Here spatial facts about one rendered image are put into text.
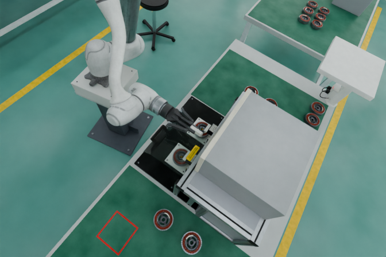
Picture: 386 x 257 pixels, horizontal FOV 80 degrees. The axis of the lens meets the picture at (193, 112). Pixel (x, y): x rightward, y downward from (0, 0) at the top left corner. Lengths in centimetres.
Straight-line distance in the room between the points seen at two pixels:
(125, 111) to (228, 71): 112
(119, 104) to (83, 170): 141
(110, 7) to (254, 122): 80
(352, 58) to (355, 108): 168
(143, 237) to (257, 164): 78
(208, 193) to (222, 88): 96
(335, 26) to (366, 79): 122
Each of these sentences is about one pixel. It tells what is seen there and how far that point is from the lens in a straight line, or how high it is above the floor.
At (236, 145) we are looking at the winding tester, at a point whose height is 132.
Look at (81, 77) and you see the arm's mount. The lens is 178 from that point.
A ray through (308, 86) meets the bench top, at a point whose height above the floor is 75.
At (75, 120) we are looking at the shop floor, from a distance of 264.
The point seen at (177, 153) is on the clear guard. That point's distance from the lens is 122.
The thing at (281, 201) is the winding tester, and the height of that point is 132.
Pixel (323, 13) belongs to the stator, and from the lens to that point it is 295.
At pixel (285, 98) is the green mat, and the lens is 200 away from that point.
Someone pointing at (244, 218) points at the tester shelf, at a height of 111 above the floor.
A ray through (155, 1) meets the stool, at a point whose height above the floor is 56.
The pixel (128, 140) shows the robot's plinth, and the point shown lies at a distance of 240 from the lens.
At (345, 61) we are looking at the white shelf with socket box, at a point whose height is 120.
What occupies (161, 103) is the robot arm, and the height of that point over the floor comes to 123.
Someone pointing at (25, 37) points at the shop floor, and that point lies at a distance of 355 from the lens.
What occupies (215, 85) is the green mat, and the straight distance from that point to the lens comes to 185.
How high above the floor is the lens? 222
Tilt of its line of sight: 61 degrees down
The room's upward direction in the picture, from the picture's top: 13 degrees clockwise
